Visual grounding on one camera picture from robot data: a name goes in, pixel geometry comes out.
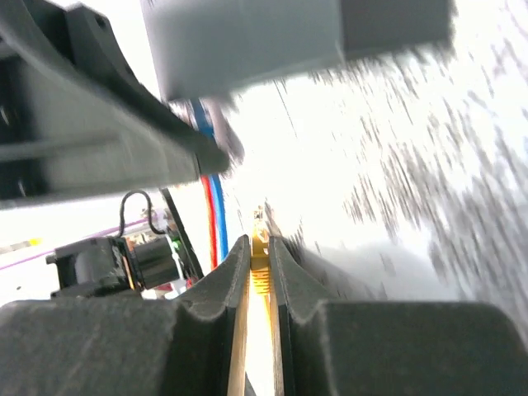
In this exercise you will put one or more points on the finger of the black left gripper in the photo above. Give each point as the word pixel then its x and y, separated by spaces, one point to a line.
pixel 75 121

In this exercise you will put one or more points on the floral tablecloth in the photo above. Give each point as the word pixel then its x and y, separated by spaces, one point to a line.
pixel 400 175

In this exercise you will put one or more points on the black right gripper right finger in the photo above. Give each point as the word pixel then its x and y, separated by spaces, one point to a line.
pixel 327 346

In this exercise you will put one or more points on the black network switch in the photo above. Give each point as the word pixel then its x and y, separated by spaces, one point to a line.
pixel 204 48

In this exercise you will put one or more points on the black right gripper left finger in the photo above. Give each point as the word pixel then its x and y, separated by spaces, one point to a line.
pixel 191 345

